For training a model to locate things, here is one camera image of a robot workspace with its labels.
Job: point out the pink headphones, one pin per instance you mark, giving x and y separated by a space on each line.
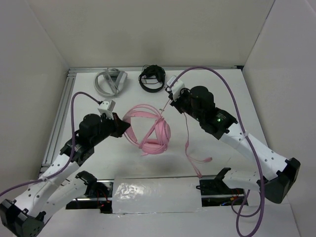
157 139

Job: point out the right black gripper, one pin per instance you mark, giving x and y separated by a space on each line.
184 92

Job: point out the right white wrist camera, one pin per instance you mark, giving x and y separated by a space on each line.
174 88

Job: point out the white taped cover plate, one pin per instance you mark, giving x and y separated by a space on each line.
161 195

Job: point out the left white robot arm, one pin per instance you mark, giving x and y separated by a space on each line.
27 214

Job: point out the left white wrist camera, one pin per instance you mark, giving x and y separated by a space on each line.
106 107

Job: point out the grey white headphones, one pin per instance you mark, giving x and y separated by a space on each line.
114 78

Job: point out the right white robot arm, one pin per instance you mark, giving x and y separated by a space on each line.
277 174

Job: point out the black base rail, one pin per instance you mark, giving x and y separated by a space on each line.
212 195

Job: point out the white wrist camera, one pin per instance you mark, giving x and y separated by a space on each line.
174 88
106 107

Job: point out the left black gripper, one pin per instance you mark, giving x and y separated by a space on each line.
120 126

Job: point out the black headphones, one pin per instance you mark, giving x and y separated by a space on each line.
152 74

